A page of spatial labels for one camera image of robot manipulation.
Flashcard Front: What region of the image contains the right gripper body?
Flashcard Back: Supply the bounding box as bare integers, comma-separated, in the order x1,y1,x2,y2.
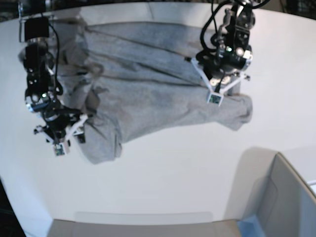
34,108,91,144

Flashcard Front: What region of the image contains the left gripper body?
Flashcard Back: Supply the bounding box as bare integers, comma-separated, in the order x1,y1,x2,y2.
185,55,251,95

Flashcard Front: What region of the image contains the grey t-shirt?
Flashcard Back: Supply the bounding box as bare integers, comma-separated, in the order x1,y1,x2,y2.
49,21,253,164

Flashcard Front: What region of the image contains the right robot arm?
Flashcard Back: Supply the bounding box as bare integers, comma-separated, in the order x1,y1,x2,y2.
17,0,88,147

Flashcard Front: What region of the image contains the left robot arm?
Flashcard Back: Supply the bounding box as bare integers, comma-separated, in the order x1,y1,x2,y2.
185,0,268,104

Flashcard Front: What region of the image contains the grey cardboard box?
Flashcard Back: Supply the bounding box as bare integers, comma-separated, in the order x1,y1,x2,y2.
48,148,316,237

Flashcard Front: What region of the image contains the blue item in box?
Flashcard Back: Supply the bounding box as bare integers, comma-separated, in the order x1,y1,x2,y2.
237,215,265,237

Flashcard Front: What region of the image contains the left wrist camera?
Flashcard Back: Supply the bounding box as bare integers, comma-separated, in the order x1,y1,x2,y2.
207,92,224,106

